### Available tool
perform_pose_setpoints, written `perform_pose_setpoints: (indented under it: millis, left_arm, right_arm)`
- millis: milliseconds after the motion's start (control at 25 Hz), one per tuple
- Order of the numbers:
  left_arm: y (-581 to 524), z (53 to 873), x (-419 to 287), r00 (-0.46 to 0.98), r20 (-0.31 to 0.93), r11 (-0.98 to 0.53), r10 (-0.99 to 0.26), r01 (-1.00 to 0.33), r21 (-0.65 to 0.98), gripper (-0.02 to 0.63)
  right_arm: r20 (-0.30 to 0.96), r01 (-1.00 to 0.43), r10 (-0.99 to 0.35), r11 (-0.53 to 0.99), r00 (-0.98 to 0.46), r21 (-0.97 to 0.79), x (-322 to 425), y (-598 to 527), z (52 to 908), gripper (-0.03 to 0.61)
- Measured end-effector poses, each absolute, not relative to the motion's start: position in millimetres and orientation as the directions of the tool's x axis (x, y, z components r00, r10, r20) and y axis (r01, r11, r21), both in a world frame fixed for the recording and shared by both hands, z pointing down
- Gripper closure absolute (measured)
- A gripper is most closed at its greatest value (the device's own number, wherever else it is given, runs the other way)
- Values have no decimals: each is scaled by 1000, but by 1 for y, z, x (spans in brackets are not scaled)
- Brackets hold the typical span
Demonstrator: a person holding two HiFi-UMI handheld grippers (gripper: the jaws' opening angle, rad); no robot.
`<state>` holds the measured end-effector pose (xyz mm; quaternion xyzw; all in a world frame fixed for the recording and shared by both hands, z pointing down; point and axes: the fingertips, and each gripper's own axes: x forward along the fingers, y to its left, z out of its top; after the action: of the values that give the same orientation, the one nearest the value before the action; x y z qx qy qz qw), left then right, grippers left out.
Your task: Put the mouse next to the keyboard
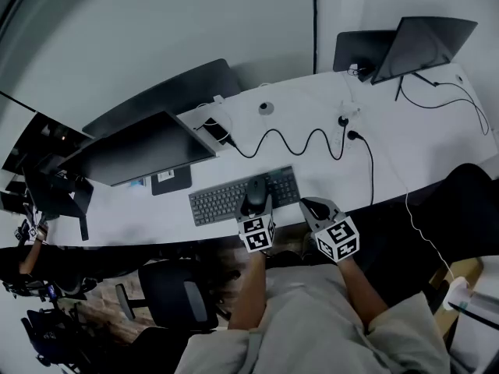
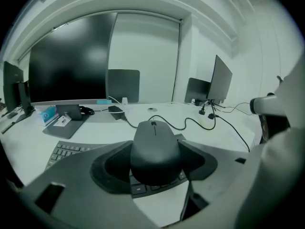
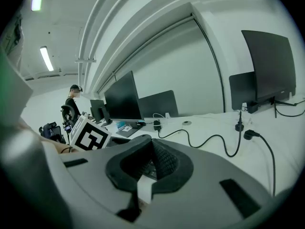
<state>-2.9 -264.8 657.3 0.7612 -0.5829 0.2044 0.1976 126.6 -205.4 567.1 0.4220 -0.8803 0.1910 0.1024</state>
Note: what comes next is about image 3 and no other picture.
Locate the small black box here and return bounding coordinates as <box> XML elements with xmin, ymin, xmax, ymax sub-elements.
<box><xmin>247</xmin><ymin>101</ymin><xmax>259</xmax><ymax>114</ymax></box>

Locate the black office chair with headrest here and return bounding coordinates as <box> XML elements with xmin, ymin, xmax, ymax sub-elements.
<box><xmin>61</xmin><ymin>104</ymin><xmax>81</xmax><ymax>133</ymax></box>

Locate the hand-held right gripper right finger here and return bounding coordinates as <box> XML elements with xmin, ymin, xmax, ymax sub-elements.
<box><xmin>142</xmin><ymin>138</ymin><xmax>272</xmax><ymax>229</ymax></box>

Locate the black monitor on wire stand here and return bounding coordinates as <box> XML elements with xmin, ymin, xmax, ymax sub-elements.
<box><xmin>241</xmin><ymin>29</ymin><xmax>297</xmax><ymax>118</ymax></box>

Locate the ceiling strip light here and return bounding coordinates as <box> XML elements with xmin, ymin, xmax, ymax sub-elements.
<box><xmin>30</xmin><ymin>0</ymin><xmax>43</xmax><ymax>11</ymax></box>
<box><xmin>40</xmin><ymin>46</ymin><xmax>54</xmax><ymax>72</ymax></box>

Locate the large black desktop monitor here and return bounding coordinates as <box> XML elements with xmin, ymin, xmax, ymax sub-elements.
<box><xmin>104</xmin><ymin>70</ymin><xmax>145</xmax><ymax>138</ymax></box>

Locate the person's left forearm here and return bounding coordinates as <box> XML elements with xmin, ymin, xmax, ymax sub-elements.
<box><xmin>40</xmin><ymin>135</ymin><xmax>81</xmax><ymax>155</ymax></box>

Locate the black monitor with heavy base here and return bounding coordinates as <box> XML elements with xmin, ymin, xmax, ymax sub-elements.
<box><xmin>90</xmin><ymin>99</ymin><xmax>112</xmax><ymax>127</ymax></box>

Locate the thin black monitor cable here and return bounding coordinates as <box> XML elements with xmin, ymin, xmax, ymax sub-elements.
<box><xmin>274</xmin><ymin>100</ymin><xmax>305</xmax><ymax>118</ymax></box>

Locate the thin white charging cable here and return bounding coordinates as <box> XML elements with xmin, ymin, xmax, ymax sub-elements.
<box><xmin>152</xmin><ymin>113</ymin><xmax>167</xmax><ymax>123</ymax></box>

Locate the wavy black power cable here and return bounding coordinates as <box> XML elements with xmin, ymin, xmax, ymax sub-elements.
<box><xmin>157</xmin><ymin>111</ymin><xmax>245</xmax><ymax>157</ymax></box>

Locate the small dark grey desk divider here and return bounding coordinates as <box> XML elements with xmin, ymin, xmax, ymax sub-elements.
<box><xmin>228</xmin><ymin>71</ymin><xmax>258</xmax><ymax>111</ymax></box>

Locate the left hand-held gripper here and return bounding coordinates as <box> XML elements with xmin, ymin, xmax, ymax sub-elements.
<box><xmin>70</xmin><ymin>115</ymin><xmax>132</xmax><ymax>151</ymax></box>

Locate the white ceiling pipe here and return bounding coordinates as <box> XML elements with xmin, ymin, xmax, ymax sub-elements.
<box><xmin>85</xmin><ymin>0</ymin><xmax>124</xmax><ymax>90</ymax></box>
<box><xmin>77</xmin><ymin>0</ymin><xmax>108</xmax><ymax>90</ymax></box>

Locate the black cable with angled plug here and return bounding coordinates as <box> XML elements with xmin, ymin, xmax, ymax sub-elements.
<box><xmin>243</xmin><ymin>129</ymin><xmax>276</xmax><ymax>198</ymax></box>

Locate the wide dark grey desk divider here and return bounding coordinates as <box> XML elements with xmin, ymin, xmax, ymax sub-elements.
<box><xmin>138</xmin><ymin>90</ymin><xmax>179</xmax><ymax>119</ymax></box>

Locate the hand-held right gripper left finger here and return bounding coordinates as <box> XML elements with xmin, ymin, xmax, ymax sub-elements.
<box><xmin>58</xmin><ymin>134</ymin><xmax>153</xmax><ymax>224</ymax></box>

